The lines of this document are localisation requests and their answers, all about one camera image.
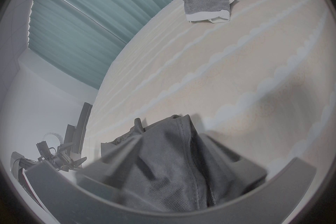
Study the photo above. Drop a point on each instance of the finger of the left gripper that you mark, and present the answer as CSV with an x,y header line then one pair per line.
x,y
67,146
78,161

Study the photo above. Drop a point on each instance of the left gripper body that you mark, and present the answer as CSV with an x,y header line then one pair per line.
x,y
61,160

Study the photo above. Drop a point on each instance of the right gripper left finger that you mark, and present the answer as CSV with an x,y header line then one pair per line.
x,y
99,178

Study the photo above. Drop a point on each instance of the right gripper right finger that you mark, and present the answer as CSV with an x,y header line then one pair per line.
x,y
244,173

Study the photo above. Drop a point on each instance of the black T-shirt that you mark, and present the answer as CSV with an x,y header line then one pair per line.
x,y
162,165

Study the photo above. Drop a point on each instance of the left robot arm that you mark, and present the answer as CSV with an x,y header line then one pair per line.
x,y
42,150

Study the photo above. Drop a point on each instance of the bed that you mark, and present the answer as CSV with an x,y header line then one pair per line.
x,y
236,73

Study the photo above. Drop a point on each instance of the round white mirror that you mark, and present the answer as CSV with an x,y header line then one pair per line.
x,y
51,136

